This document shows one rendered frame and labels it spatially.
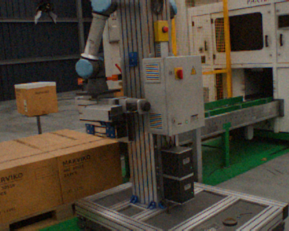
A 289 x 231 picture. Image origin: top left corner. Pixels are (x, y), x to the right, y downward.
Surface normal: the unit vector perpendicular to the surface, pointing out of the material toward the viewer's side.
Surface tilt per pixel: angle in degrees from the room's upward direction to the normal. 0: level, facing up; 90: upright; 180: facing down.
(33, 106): 90
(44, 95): 90
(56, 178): 90
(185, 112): 91
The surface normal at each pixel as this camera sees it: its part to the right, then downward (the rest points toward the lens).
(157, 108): -0.72, 0.17
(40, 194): 0.63, 0.08
